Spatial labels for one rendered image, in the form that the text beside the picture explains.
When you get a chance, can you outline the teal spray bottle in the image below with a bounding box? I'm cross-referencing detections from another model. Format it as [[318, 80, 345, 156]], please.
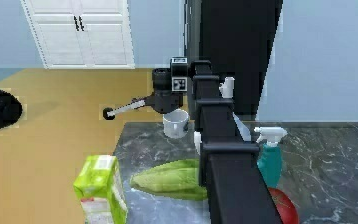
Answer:
[[253, 126, 289, 189]]

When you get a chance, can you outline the green and white carton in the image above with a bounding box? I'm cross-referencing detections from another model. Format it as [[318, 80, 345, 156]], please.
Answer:
[[73, 154, 129, 224]]

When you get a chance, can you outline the green lettuce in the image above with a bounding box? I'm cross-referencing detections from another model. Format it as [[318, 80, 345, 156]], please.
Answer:
[[129, 158, 209, 202]]

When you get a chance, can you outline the white bottle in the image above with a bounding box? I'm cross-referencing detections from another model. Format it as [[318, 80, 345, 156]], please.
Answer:
[[218, 76, 236, 99]]

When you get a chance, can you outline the white mug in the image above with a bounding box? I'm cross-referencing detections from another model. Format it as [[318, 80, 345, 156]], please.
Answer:
[[162, 108, 190, 139]]

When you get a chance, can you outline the black round object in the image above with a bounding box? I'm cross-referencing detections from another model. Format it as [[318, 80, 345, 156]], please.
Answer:
[[0, 86, 23, 132]]

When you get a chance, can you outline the black fridge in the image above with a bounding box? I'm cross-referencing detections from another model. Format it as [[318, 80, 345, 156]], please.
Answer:
[[184, 0, 284, 117]]

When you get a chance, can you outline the white double door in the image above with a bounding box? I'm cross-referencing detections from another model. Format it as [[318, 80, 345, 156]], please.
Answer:
[[19, 0, 136, 70]]

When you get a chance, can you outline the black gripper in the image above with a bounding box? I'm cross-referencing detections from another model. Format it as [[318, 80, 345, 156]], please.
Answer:
[[102, 67, 185, 121]]

